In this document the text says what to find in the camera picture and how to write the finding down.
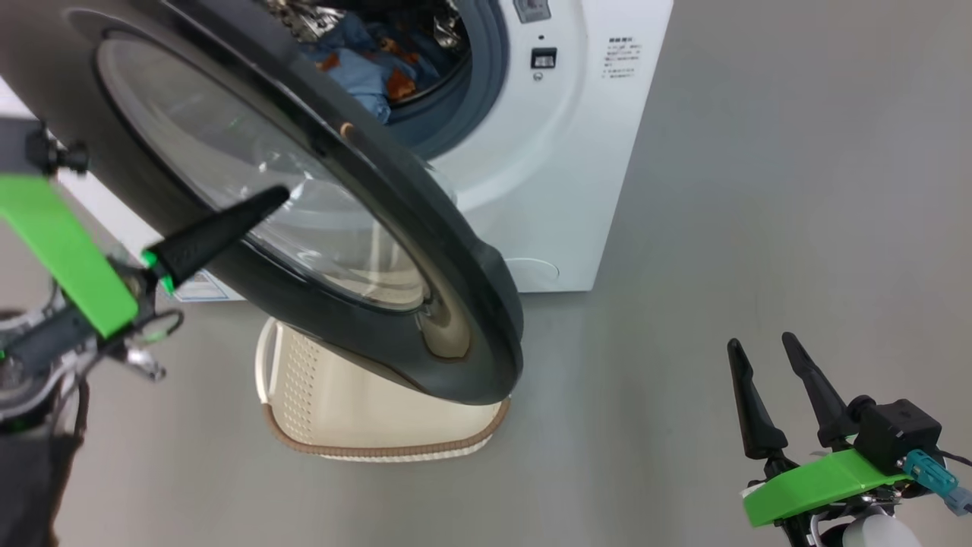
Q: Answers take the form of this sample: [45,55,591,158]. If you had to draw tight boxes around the small printed text label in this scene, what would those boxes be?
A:
[604,36,643,81]

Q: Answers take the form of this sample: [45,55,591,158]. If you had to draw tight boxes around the blue bear-print pants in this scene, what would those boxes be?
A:
[300,46,418,126]

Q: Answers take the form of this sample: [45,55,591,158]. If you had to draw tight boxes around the blue energy label sticker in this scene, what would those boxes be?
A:
[173,272,230,302]

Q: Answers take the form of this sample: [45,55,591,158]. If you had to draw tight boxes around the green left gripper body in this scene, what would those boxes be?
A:
[0,173,140,339]

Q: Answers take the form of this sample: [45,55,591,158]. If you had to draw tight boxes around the cream perforated laundry basket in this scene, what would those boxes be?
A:
[255,318,511,462]

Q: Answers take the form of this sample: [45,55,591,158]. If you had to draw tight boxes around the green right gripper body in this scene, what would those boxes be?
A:
[743,448,912,529]

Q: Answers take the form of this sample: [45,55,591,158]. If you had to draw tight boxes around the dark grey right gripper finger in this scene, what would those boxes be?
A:
[781,332,859,449]
[727,338,789,460]

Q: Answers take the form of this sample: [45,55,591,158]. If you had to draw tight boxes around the blue bear-print shirt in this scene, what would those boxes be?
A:
[334,11,445,84]

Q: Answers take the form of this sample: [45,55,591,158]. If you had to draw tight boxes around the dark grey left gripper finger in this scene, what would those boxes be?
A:
[142,186,292,296]

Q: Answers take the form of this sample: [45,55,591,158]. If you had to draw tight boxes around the teal cable connector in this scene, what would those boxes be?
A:
[904,450,972,517]

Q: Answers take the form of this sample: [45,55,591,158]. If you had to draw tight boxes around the white front-load washing machine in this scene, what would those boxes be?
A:
[0,0,674,303]

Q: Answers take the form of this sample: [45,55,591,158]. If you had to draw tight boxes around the black round glass washer door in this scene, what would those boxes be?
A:
[0,0,525,406]

